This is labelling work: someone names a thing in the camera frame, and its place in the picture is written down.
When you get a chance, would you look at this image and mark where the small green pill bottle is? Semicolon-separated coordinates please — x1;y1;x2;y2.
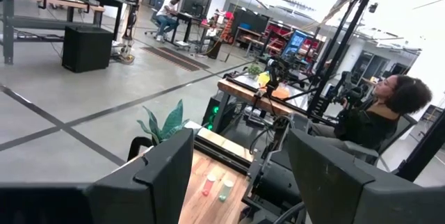
218;179;234;203

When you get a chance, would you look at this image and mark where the black cabinet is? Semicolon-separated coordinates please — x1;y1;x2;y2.
61;25;115;74

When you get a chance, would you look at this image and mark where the orange object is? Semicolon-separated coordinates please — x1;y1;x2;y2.
270;84;291;100

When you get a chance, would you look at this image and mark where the person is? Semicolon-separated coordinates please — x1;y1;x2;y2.
309;74;434;155
154;0;181;42

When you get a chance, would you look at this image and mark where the monitor with blue screen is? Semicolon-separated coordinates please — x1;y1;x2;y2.
281;29;309;58

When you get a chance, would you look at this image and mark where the yellow object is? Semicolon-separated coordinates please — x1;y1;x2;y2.
257;71;271;88

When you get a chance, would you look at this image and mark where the snake plant in white pot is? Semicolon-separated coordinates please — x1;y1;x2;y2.
136;99;191;145

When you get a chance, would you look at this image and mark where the black clamp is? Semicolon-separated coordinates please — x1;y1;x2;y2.
127;136;154;162

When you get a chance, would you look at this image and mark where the grey office chair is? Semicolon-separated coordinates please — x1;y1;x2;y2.
342;114;418;169

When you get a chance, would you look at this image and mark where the black computer tower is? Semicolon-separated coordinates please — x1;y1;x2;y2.
201;93;237;133

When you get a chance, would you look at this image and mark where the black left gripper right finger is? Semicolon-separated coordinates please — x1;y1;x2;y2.
286;128;376;224

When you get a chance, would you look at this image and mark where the dark striped floor mat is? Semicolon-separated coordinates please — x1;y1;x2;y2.
140;45;211;72

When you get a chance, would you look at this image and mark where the wooden table with black frame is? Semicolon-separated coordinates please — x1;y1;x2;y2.
217;76;314;117

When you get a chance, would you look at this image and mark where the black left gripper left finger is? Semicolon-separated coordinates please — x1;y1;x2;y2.
86;128;195;224

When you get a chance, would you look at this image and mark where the black gantry frame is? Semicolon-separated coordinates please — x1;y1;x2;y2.
305;0;380;117

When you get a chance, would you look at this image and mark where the wooden workbench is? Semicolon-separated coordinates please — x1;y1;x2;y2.
0;0;106;65

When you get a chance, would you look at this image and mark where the small red pill bottle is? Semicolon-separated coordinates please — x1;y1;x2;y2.
201;173;217;197

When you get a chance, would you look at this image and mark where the small green plant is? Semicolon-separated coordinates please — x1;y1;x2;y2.
247;63;262;77

